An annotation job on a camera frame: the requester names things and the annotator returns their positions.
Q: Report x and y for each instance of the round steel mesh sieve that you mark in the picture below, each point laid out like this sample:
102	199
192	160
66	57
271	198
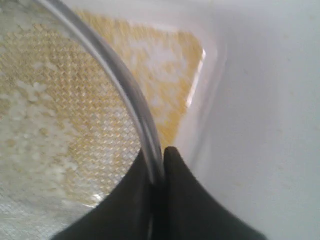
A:
28	216

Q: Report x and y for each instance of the white plastic tray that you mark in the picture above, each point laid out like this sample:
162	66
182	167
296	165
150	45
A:
188	17

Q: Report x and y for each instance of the yellow grain mixture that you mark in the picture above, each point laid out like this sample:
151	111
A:
63	127

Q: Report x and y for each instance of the yellow millet grains in tray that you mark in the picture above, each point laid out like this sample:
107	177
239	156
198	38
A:
165	63

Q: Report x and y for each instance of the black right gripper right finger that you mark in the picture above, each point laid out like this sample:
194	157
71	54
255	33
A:
183	210

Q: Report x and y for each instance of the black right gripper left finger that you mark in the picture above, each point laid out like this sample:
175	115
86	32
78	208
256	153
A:
126	214

